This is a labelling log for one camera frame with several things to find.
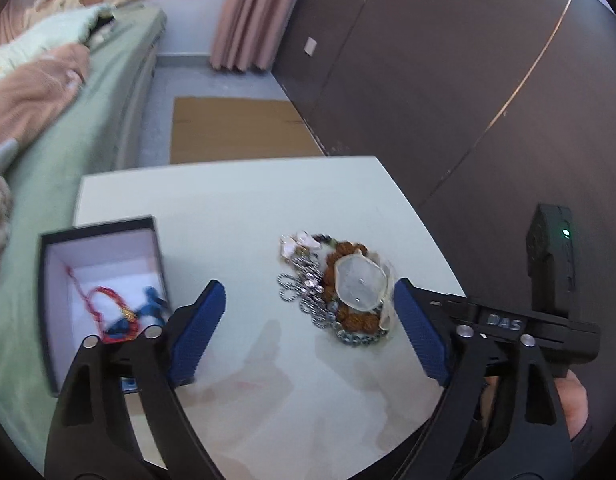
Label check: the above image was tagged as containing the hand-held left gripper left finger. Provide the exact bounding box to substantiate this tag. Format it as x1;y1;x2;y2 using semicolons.
45;279;227;480

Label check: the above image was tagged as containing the light green quilt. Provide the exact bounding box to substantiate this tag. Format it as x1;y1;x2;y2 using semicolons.
0;3;115;87

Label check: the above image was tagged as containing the pink blanket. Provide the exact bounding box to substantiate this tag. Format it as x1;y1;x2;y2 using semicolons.
0;43;92;291

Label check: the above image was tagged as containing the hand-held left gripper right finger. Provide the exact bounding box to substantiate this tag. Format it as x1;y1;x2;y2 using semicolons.
378;278;575;480

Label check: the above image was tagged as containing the bed with green sheet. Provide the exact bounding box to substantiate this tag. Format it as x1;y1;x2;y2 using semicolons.
0;7;168;463

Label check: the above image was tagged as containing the silver chain bracelet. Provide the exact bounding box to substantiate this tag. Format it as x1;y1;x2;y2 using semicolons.
276;254;389;347

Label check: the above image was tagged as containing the translucent white bangle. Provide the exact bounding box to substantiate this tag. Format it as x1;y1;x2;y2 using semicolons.
335;254;390;312

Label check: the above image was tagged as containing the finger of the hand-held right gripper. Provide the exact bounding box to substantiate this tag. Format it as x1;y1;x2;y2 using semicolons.
430;299;482;334

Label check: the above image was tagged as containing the red string bracelet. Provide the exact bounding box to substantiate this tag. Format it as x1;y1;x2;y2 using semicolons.
65;266;140;344

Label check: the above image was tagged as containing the brown bead bracelet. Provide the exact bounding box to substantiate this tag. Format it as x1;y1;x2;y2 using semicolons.
322;241;390;334

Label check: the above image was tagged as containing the blue tassel bracelet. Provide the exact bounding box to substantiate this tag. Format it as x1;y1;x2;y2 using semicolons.
108;286;169;336

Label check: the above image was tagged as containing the person's right hand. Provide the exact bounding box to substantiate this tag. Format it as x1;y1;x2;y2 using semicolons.
555;371;589;439

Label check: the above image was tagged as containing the pink white bead bracelet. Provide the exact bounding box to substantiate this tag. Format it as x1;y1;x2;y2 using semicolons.
279;230;322;262

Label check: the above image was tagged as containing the pink curtain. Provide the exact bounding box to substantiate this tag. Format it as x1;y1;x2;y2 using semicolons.
209;0;310;74

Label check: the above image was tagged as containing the flat cardboard sheet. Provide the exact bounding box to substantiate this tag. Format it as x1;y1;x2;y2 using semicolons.
170;97;325;165

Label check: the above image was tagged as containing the black jewelry box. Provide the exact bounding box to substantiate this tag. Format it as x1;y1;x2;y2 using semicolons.
38;216;172;397

